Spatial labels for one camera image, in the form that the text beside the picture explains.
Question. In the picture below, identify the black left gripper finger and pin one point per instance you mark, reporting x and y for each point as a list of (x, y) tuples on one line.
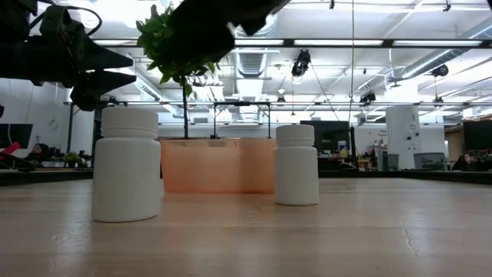
[(104, 82), (104, 59)]

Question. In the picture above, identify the white plastic pill bottle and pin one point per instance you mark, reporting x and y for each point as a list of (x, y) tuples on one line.
[(296, 169), (127, 173)]

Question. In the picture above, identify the translucent orange plastic basket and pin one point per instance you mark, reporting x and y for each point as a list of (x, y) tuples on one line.
[(219, 165)]

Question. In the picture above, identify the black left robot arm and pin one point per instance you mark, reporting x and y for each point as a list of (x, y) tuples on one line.
[(13, 15)]

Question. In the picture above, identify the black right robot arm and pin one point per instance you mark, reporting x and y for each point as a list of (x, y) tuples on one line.
[(253, 7)]

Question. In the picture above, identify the potted tree in black pot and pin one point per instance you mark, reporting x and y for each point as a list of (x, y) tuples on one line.
[(153, 34)]

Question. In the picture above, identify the black vertical pole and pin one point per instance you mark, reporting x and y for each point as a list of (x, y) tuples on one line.
[(70, 127)]

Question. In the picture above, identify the black computer monitor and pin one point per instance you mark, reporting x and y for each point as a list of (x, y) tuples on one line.
[(478, 136), (15, 135), (334, 134)]

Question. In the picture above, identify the small green plant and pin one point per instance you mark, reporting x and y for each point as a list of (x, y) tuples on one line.
[(72, 157)]

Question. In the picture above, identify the person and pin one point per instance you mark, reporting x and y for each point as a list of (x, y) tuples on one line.
[(463, 163), (38, 152)]

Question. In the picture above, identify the black overhead light bar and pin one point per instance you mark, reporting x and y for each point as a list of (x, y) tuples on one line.
[(346, 43)]

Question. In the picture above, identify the small yellow-label bottle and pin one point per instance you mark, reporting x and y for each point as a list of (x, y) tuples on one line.
[(342, 148)]

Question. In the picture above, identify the white square pillar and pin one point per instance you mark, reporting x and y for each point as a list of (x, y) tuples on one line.
[(403, 131)]

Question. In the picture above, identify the grey waste bin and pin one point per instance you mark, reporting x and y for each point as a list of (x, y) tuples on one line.
[(390, 162)]

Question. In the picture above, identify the grey storage bin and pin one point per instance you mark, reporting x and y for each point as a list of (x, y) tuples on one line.
[(430, 161)]

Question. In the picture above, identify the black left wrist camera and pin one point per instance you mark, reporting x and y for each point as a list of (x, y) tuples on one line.
[(63, 23)]

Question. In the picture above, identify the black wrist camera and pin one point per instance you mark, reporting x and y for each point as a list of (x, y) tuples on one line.
[(253, 25), (63, 23)]

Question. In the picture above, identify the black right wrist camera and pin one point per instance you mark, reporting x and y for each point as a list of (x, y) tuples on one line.
[(253, 25)]

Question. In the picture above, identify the silver ceiling air duct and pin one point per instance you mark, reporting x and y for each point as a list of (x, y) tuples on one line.
[(251, 61)]

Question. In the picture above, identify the black metal frame stand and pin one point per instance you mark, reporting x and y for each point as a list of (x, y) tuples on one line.
[(242, 104)]

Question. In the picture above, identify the black ceiling camera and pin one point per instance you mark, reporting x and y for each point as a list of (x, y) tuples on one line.
[(440, 71), (368, 98), (301, 63)]

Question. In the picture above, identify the black table edge frame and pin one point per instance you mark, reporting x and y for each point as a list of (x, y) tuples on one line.
[(38, 176)]

